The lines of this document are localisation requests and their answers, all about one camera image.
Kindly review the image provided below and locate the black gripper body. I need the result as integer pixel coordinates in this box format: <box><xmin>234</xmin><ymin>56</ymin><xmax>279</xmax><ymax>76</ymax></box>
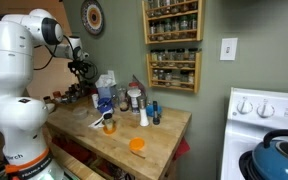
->
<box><xmin>67</xmin><ymin>59</ymin><xmax>91</xmax><ymax>74</ymax></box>

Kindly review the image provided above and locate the silver pepper mill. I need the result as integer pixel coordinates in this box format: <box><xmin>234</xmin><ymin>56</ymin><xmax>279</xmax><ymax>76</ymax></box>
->
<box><xmin>78</xmin><ymin>78</ymin><xmax>87</xmax><ymax>99</ymax></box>

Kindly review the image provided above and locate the white crumpled plastic bag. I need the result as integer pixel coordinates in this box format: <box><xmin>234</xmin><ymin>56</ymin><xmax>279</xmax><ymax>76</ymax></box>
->
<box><xmin>94</xmin><ymin>73</ymin><xmax>117</xmax><ymax>90</ymax></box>

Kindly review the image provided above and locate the white cylindrical shaker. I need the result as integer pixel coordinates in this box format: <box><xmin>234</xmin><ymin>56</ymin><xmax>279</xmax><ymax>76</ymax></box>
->
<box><xmin>91</xmin><ymin>93</ymin><xmax>100</xmax><ymax>110</ymax></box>

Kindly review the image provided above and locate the pale blue tissue box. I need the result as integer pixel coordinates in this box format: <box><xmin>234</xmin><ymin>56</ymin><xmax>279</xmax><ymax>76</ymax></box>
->
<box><xmin>96</xmin><ymin>86</ymin><xmax>114</xmax><ymax>101</ymax></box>

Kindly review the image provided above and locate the red lid peanut butter jar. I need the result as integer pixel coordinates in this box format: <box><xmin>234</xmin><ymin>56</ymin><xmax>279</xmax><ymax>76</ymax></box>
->
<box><xmin>51</xmin><ymin>90</ymin><xmax>63</xmax><ymax>104</ymax></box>

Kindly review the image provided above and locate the blue cup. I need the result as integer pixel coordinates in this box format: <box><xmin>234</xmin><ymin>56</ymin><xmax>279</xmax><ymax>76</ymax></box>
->
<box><xmin>96</xmin><ymin>97</ymin><xmax>115</xmax><ymax>116</ymax></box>

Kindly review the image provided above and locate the brown lid jar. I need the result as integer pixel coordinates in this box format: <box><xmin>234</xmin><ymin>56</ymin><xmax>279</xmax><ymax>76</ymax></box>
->
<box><xmin>42</xmin><ymin>95</ymin><xmax>53</xmax><ymax>105</ymax></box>

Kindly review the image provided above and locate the white bowl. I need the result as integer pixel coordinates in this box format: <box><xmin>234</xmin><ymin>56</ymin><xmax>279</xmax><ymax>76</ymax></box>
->
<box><xmin>45</xmin><ymin>102</ymin><xmax>57</xmax><ymax>114</ymax></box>

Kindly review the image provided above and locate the small black lid jar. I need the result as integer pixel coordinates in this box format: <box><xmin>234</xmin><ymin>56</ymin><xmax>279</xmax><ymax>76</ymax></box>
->
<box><xmin>102</xmin><ymin>112</ymin><xmax>115</xmax><ymax>132</ymax></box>

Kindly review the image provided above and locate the white bottle red lid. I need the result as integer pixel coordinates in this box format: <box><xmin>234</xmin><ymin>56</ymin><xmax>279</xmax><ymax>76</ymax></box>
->
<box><xmin>126</xmin><ymin>81</ymin><xmax>143</xmax><ymax>115</ymax></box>

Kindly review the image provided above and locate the orange lid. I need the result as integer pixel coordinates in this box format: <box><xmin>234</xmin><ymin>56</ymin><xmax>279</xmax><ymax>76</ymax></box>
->
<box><xmin>128</xmin><ymin>136</ymin><xmax>146</xmax><ymax>152</ymax></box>
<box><xmin>101</xmin><ymin>124</ymin><xmax>118</xmax><ymax>136</ymax></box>

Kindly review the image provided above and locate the white salt grinder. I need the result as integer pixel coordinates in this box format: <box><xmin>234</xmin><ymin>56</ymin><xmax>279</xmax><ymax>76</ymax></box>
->
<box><xmin>137</xmin><ymin>96</ymin><xmax>150</xmax><ymax>128</ymax></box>

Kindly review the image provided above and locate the glass spice jar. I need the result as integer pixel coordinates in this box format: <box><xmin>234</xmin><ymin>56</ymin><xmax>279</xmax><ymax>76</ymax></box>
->
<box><xmin>150</xmin><ymin>49</ymin><xmax>159</xmax><ymax>68</ymax></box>
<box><xmin>167</xmin><ymin>48</ymin><xmax>177</xmax><ymax>68</ymax></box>
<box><xmin>176</xmin><ymin>48</ymin><xmax>186</xmax><ymax>67</ymax></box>
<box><xmin>149</xmin><ymin>20</ymin><xmax>158</xmax><ymax>42</ymax></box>
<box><xmin>164</xmin><ymin>18</ymin><xmax>173</xmax><ymax>41</ymax></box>
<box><xmin>188</xmin><ymin>13</ymin><xmax>198</xmax><ymax>39</ymax></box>
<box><xmin>158</xmin><ymin>49</ymin><xmax>168</xmax><ymax>68</ymax></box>
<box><xmin>187</xmin><ymin>47</ymin><xmax>199</xmax><ymax>67</ymax></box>
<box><xmin>179</xmin><ymin>15</ymin><xmax>190</xmax><ymax>40</ymax></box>
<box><xmin>156</xmin><ymin>19</ymin><xmax>166</xmax><ymax>42</ymax></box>

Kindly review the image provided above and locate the blue bowl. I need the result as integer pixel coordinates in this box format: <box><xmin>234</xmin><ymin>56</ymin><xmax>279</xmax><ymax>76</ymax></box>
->
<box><xmin>145</xmin><ymin>103</ymin><xmax>164</xmax><ymax>118</ymax></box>

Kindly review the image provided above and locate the wooden butcher block island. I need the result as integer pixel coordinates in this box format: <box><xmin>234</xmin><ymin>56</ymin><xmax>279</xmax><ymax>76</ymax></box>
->
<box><xmin>44</xmin><ymin>96</ymin><xmax>193</xmax><ymax>180</ymax></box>

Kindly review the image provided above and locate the wooden spice rack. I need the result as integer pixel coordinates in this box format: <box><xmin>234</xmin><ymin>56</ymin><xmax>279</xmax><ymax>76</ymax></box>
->
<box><xmin>141</xmin><ymin>0</ymin><xmax>205</xmax><ymax>46</ymax></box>
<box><xmin>145</xmin><ymin>49</ymin><xmax>203</xmax><ymax>95</ymax></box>

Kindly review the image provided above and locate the red cloth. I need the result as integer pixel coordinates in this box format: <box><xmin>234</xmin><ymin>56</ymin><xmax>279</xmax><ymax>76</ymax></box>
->
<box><xmin>173</xmin><ymin>137</ymin><xmax>192</xmax><ymax>162</ymax></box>

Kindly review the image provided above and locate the white stove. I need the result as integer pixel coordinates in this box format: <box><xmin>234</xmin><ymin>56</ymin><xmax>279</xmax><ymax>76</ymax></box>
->
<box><xmin>220</xmin><ymin>86</ymin><xmax>288</xmax><ymax>180</ymax></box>

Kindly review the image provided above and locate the blue kettle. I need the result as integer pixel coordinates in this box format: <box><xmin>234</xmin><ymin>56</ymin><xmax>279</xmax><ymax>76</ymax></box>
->
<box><xmin>238</xmin><ymin>128</ymin><xmax>288</xmax><ymax>180</ymax></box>

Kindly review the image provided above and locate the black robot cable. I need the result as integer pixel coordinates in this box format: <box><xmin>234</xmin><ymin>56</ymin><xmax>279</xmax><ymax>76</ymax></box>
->
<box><xmin>33</xmin><ymin>34</ymin><xmax>99</xmax><ymax>82</ymax></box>

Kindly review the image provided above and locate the white wall outlet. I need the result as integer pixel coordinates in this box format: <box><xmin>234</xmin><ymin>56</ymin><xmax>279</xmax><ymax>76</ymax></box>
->
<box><xmin>106</xmin><ymin>69</ymin><xmax>116</xmax><ymax>81</ymax></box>

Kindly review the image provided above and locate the decorative wall plate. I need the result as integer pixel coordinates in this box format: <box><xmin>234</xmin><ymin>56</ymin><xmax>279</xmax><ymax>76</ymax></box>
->
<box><xmin>80</xmin><ymin>0</ymin><xmax>105</xmax><ymax>36</ymax></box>

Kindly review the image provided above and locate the white light switch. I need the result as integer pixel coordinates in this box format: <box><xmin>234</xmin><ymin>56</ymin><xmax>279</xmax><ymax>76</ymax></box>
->
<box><xmin>219</xmin><ymin>37</ymin><xmax>239</xmax><ymax>62</ymax></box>

